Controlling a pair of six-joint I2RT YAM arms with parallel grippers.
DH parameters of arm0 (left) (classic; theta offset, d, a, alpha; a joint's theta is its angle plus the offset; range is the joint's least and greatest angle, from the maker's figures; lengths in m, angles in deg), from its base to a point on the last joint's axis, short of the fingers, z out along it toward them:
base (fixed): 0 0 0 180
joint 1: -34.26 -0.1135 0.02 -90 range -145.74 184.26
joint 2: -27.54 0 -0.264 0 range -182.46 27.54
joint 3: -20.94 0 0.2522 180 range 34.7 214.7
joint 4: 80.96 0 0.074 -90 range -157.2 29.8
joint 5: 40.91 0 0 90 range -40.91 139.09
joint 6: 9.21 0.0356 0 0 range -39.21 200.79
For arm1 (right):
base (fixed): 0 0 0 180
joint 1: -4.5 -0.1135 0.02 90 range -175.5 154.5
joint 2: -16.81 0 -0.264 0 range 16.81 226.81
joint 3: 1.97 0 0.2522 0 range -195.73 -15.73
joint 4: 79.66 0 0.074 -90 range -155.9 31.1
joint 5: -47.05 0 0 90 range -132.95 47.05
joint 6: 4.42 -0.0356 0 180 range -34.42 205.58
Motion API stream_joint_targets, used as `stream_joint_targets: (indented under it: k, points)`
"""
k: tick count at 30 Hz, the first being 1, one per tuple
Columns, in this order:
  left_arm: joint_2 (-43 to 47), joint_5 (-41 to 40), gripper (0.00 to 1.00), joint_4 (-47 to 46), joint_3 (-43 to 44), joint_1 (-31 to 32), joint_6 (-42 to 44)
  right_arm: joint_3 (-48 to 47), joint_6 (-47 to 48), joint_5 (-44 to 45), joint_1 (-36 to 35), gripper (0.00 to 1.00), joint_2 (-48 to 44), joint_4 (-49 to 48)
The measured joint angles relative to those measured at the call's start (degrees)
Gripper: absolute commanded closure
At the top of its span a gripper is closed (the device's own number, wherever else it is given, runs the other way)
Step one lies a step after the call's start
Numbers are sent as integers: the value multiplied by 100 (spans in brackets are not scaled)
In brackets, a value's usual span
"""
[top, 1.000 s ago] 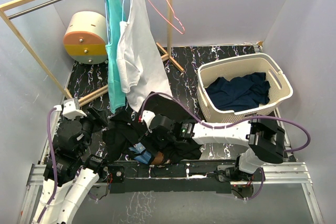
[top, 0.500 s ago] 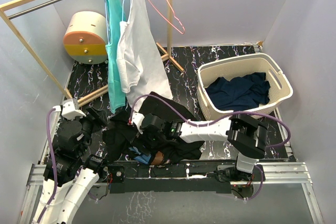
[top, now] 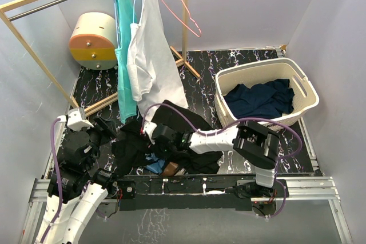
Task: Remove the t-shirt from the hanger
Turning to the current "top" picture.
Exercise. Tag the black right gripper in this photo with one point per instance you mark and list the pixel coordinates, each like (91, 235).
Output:
(158, 153)

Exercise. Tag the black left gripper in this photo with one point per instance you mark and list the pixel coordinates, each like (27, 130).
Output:
(106, 132)

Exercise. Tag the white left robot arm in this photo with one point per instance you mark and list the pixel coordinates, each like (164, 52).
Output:
(73, 194)

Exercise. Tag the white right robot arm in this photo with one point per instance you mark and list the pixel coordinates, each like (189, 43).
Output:
(254, 142)

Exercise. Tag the white t shirt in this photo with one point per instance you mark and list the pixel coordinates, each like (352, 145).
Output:
(152, 70)

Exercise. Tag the teal t shirt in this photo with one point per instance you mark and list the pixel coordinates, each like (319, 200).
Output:
(127, 105)

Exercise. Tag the cream round drawer cabinet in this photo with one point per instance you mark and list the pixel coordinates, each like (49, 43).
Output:
(94, 40)

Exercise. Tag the navy blue garment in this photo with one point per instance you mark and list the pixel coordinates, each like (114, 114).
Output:
(268, 100)

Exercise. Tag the cream plastic laundry basket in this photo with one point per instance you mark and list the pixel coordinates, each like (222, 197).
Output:
(261, 72)

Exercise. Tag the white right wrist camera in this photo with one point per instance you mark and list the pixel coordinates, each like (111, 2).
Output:
(147, 129)

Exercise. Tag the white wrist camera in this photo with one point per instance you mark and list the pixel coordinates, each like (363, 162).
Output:
(147, 129)
(76, 119)

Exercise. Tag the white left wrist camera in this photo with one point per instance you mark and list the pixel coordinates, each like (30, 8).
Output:
(76, 119)

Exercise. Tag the aluminium base frame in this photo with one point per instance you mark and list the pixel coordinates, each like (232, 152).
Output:
(138, 192)

